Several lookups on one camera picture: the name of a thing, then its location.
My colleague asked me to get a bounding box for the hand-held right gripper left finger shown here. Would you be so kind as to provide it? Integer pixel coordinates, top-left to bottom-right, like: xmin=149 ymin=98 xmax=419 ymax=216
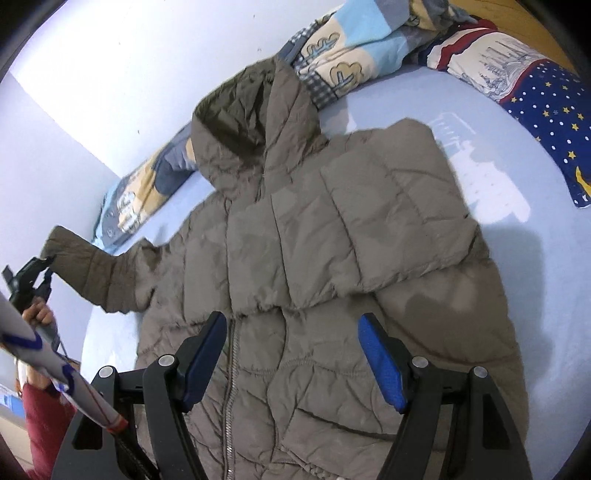
xmin=51 ymin=311 xmax=228 ymax=480

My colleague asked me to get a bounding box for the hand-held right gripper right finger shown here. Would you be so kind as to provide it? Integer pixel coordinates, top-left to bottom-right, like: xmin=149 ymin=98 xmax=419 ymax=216
xmin=358 ymin=313 xmax=532 ymax=480

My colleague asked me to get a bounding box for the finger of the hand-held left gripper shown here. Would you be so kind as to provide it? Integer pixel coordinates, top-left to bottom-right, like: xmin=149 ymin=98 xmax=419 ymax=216
xmin=27 ymin=257 xmax=56 ymax=278
xmin=34 ymin=272 xmax=53 ymax=302

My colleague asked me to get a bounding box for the grey-brown hooded puffer jacket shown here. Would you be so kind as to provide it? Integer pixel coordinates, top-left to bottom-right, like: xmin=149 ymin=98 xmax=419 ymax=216
xmin=41 ymin=58 xmax=529 ymax=480

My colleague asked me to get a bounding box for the person's left forearm red sleeve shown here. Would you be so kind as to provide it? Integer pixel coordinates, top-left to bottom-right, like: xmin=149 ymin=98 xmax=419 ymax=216
xmin=17 ymin=357 xmax=78 ymax=480

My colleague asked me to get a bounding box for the person's left hand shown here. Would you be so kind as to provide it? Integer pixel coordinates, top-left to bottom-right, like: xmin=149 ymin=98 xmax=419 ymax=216
xmin=22 ymin=301 xmax=56 ymax=329

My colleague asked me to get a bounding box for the starry navy printed pillow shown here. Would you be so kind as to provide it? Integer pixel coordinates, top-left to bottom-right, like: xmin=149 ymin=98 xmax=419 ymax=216
xmin=418 ymin=18 xmax=591 ymax=208

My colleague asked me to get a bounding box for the patchwork printed quilt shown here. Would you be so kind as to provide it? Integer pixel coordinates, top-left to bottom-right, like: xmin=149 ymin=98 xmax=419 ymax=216
xmin=92 ymin=0 xmax=476 ymax=254

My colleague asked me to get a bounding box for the wooden headboard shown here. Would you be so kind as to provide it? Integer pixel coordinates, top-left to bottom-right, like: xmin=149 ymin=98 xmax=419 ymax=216
xmin=450 ymin=0 xmax=578 ymax=75

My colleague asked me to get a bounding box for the white blue-marked cable sleeve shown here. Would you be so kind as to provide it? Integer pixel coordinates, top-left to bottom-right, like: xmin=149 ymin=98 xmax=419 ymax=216
xmin=0 ymin=291 xmax=129 ymax=435

